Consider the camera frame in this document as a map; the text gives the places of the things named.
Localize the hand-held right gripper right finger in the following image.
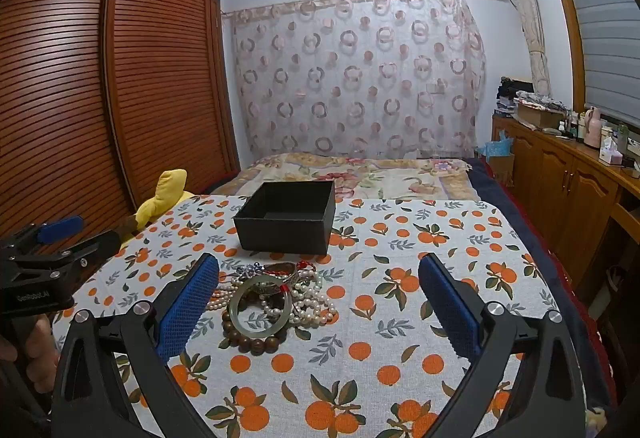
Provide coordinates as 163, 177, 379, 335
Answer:
418, 253, 586, 438

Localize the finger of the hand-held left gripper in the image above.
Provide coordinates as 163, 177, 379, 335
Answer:
10, 229, 122, 279
0, 216, 85, 259

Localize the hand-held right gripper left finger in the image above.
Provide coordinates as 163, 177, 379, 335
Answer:
50, 253, 221, 438

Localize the pale green jade bangle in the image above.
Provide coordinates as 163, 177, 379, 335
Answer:
227, 275, 293, 334

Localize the brown wooden bead bracelet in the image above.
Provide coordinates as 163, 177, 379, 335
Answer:
218, 288, 291, 356

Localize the silver metal bangle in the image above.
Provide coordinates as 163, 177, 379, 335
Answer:
245, 279, 288, 301

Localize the black cardboard box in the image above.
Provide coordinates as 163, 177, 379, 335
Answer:
233, 180, 336, 256

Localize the red cord bead bracelet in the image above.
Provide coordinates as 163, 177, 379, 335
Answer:
262, 260, 316, 277

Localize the white pearl necklace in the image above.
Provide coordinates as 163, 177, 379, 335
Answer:
207, 268, 338, 329

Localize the person's left hand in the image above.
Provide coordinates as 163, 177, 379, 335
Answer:
0, 315, 58, 365

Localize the orange fruit printed cloth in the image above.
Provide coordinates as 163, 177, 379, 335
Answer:
50, 195, 566, 438

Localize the yellow plush toy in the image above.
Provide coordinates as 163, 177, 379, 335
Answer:
120, 169, 196, 239

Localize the dark blue bed sheet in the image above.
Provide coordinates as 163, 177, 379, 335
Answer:
470, 158, 616, 409

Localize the small brown carton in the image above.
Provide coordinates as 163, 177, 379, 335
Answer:
487, 153, 516, 183

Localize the floral blanket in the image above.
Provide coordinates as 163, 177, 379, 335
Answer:
235, 153, 476, 201

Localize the blue plastic bag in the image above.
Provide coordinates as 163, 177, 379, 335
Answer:
477, 130, 516, 159

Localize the wooden sideboard cabinet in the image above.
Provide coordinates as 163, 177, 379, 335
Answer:
492, 113, 640, 289

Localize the brown louvered wardrobe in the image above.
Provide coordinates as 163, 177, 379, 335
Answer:
0, 0, 241, 249

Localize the brown cardboard box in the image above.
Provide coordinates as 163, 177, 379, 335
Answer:
515, 102, 566, 129

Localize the white tissue box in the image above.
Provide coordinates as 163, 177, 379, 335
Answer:
599, 140, 623, 165

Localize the stack of folded clothes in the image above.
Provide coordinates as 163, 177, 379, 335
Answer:
496, 76, 536, 116

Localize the folded patterned cloth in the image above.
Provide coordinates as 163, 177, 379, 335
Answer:
515, 90, 567, 112

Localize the pink thermos jug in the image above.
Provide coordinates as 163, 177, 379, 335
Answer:
584, 106, 603, 149

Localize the sheer circle patterned curtain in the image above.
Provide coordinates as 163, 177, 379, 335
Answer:
231, 0, 487, 159

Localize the tied beige window curtain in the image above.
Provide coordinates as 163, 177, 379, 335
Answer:
497, 0, 551, 98

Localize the grey window blind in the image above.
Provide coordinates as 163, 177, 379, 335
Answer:
555, 0, 640, 123

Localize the wooden window frame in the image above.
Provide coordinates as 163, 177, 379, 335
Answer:
537, 0, 640, 119

